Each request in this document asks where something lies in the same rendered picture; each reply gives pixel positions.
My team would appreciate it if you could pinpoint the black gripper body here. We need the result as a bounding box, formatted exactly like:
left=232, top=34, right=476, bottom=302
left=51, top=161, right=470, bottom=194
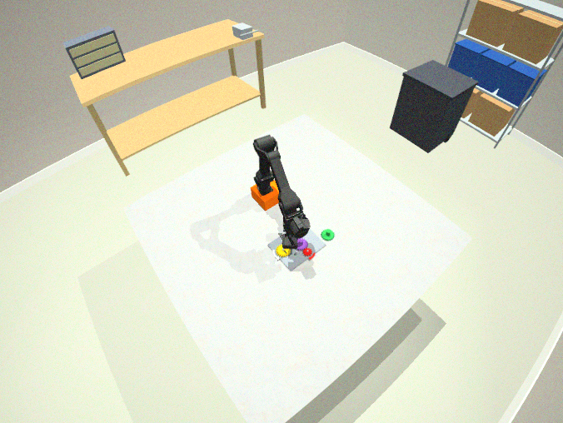
left=282, top=221, right=298, bottom=249

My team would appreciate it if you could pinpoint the green gear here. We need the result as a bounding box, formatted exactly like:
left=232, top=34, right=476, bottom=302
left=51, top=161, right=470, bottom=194
left=321, top=229, right=335, bottom=241

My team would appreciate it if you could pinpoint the purple gear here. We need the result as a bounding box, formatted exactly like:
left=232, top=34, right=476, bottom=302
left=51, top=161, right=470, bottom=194
left=297, top=238, right=308, bottom=251

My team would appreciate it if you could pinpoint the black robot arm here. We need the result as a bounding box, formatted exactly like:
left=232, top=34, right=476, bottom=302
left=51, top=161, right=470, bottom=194
left=253, top=135, right=311, bottom=239

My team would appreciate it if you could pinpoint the yellow gear with black stripe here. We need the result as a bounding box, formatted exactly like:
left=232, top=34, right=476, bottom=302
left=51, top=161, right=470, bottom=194
left=276, top=245, right=291, bottom=258

